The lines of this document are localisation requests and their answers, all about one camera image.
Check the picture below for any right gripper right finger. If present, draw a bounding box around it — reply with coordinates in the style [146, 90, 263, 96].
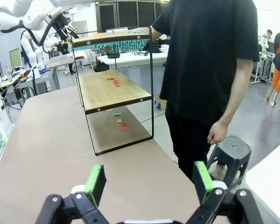
[186, 161, 264, 224]

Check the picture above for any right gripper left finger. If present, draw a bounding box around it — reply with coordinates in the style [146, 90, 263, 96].
[35, 164, 108, 224]

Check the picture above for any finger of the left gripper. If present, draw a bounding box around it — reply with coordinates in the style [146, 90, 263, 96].
[62, 25, 72, 38]
[69, 24, 80, 39]

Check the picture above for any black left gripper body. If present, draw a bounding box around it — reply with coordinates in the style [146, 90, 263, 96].
[51, 13, 72, 35]

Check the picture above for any teal microfiber duster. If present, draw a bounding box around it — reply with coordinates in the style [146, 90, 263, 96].
[67, 29, 147, 54]

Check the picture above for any person's right forearm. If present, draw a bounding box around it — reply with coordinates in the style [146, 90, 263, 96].
[150, 24, 167, 42]

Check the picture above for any person's left forearm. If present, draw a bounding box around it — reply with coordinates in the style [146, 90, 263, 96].
[218, 59, 254, 126]

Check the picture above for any black metal wooden shelf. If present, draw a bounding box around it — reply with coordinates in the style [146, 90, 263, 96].
[70, 26, 154, 156]

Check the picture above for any person's left hand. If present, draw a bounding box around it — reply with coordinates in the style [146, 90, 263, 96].
[207, 120, 228, 145]

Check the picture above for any wooden tabletop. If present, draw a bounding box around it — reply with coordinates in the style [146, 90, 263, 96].
[46, 54, 91, 69]

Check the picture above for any black device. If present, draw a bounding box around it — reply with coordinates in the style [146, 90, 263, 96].
[106, 50, 121, 59]

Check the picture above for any grey plastic stool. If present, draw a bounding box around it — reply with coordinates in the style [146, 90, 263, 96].
[206, 134, 252, 187]

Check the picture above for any small computer monitor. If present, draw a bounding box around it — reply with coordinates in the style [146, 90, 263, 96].
[9, 48, 22, 68]

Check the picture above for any white desk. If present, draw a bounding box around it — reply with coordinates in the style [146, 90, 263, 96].
[97, 50, 170, 70]

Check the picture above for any white table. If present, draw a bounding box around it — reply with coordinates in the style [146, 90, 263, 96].
[244, 135, 280, 224]

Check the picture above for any black bag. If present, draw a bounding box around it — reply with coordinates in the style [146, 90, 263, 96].
[146, 41, 163, 54]

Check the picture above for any blue white cardboard box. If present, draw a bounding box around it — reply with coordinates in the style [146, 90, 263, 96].
[154, 93, 168, 111]

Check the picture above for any person in black t-shirt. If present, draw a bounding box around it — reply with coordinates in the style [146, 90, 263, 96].
[151, 0, 261, 182]

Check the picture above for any metal rack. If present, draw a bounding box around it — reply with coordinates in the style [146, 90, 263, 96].
[250, 50, 275, 85]

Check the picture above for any black cable hose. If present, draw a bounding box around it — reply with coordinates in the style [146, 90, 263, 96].
[0, 14, 61, 54]

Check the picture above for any aluminium frame table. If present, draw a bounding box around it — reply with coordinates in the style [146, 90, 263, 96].
[13, 67, 61, 98]

